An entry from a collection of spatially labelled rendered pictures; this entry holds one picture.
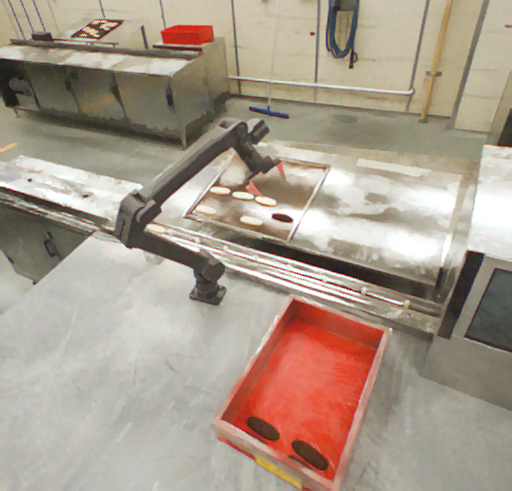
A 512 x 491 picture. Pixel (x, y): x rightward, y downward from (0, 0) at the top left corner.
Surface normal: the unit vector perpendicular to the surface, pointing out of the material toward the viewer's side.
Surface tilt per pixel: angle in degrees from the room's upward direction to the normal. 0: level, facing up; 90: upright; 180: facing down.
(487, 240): 0
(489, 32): 90
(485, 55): 90
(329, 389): 0
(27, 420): 0
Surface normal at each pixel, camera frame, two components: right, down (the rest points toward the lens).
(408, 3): -0.48, 0.58
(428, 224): -0.15, -0.67
